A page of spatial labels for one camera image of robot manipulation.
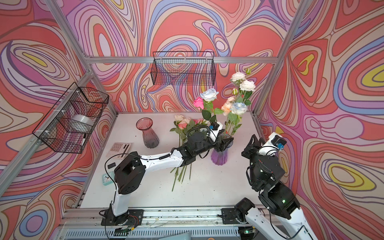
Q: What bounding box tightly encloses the purple ribbed glass vase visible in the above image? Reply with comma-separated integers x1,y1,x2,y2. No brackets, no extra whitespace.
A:
211,134,234,166

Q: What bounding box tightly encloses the white blue rose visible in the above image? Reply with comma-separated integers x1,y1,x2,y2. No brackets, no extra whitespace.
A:
200,89,224,123
226,102,247,137

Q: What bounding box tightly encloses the pink rose stem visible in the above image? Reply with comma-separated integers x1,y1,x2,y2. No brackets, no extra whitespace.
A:
193,97,205,110

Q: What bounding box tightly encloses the peach rose spray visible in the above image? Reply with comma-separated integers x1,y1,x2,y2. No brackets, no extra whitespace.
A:
221,96,236,116

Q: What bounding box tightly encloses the white rose spray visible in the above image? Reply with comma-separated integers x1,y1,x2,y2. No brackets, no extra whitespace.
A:
230,69,256,106

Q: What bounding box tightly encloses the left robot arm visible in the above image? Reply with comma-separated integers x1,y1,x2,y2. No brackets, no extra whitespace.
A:
101,130,234,226

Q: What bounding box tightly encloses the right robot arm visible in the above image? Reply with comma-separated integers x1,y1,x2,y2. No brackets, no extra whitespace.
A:
235,133,317,240

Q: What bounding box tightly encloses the red glass vase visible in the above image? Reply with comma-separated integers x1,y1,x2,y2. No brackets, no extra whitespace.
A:
136,118,160,149

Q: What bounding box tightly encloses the flower pile on table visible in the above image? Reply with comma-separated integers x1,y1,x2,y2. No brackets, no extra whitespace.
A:
170,114,210,192

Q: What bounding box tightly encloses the small black block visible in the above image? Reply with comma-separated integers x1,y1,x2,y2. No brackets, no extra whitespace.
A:
108,163,116,169

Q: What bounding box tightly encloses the small teal clock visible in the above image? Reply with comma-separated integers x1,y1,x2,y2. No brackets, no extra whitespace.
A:
102,171,115,186

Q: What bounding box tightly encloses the silver tape roll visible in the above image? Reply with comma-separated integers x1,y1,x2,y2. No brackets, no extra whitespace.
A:
72,114,94,126

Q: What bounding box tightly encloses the black wire basket back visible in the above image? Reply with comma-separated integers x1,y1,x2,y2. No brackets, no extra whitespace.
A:
151,51,216,87

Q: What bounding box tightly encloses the black wire basket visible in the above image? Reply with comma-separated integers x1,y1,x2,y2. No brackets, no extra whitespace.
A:
151,51,216,87
32,83,109,154

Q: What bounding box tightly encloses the metal base rail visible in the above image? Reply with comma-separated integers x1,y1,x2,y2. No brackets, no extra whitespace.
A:
52,206,264,240

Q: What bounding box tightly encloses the black wire basket left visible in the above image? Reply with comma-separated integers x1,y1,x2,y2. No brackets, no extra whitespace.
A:
32,83,109,154

